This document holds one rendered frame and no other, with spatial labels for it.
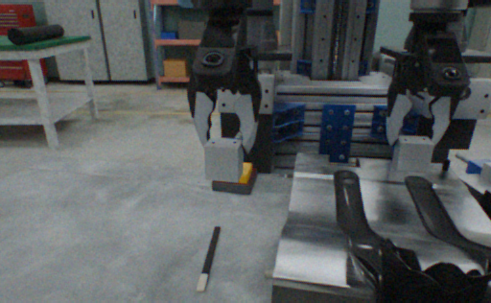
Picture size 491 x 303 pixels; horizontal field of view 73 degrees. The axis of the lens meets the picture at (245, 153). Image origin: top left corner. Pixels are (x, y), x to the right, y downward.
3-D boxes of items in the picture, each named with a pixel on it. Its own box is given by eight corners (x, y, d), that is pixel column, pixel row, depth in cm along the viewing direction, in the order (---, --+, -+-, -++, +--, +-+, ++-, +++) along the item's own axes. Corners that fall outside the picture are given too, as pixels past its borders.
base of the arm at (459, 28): (395, 47, 98) (402, 10, 94) (449, 47, 97) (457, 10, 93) (414, 53, 84) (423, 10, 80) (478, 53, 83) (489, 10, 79)
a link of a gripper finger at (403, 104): (387, 137, 62) (409, 89, 58) (394, 149, 56) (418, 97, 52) (371, 132, 62) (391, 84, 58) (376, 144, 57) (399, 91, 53)
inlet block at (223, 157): (227, 147, 61) (226, 119, 59) (254, 150, 60) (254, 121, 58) (204, 179, 49) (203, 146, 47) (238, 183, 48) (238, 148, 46)
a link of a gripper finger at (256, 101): (268, 117, 47) (254, 55, 44) (267, 121, 46) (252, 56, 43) (237, 123, 49) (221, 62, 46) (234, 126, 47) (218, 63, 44)
